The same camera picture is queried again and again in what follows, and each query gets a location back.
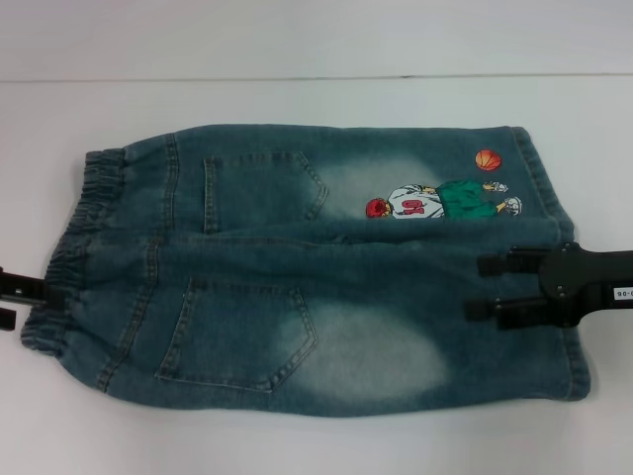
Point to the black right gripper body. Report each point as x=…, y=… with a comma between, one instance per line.
x=588, y=284

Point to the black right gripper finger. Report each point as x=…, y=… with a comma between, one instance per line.
x=514, y=261
x=504, y=313

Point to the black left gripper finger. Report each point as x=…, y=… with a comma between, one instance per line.
x=22, y=289
x=7, y=318

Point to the blue denim shorts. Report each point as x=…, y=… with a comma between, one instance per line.
x=376, y=316

